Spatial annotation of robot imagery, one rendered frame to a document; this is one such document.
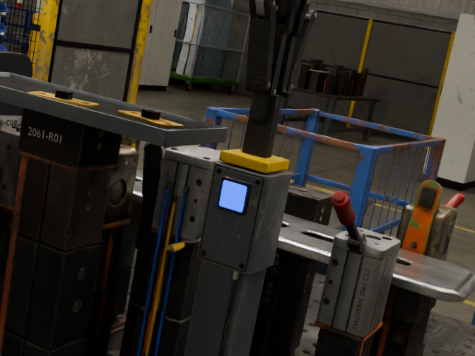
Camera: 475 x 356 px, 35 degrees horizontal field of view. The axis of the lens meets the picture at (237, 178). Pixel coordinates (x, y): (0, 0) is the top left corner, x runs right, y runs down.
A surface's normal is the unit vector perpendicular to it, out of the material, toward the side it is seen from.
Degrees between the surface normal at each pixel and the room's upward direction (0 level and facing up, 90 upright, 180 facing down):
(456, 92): 90
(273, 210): 90
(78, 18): 91
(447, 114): 90
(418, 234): 78
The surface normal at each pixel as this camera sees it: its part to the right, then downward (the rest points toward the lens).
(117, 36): 0.87, 0.27
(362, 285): -0.46, 0.08
